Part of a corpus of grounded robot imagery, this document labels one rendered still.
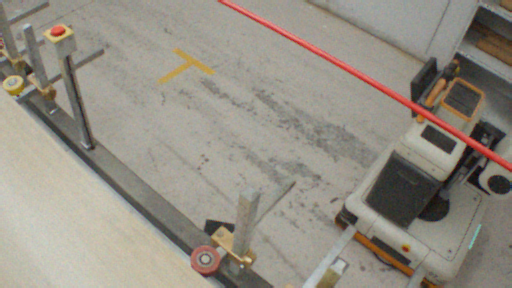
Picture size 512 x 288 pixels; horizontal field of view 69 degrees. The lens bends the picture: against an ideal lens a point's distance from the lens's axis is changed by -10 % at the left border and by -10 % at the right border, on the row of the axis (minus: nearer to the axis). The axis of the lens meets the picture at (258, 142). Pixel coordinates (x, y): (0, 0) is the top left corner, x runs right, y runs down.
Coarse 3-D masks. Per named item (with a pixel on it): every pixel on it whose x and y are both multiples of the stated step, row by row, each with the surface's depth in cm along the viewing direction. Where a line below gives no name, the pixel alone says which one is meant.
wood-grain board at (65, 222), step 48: (0, 96) 136; (0, 144) 123; (48, 144) 125; (0, 192) 112; (48, 192) 114; (96, 192) 116; (0, 240) 102; (48, 240) 104; (96, 240) 107; (144, 240) 109
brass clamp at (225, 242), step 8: (216, 232) 117; (224, 232) 118; (216, 240) 116; (224, 240) 116; (232, 240) 116; (216, 248) 119; (224, 248) 115; (232, 256) 115; (248, 256) 114; (240, 264) 114; (248, 264) 113
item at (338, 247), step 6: (348, 228) 128; (354, 228) 128; (348, 234) 127; (342, 240) 125; (348, 240) 125; (336, 246) 123; (342, 246) 124; (330, 252) 122; (336, 252) 122; (324, 258) 120; (330, 258) 121; (324, 264) 119; (330, 264) 119; (318, 270) 118; (324, 270) 118; (312, 276) 116; (318, 276) 116; (306, 282) 115; (312, 282) 115
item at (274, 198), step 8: (288, 176) 135; (280, 184) 132; (288, 184) 132; (272, 192) 130; (280, 192) 130; (264, 200) 128; (272, 200) 128; (280, 200) 132; (264, 208) 126; (272, 208) 129; (256, 216) 124; (264, 216) 126; (256, 224) 124; (224, 256) 115
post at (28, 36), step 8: (24, 24) 127; (24, 32) 127; (32, 32) 130; (24, 40) 131; (32, 40) 132; (32, 48) 134; (32, 56) 136; (40, 56) 139; (32, 64) 139; (40, 64) 140; (40, 72) 142; (40, 80) 144; (48, 104) 154
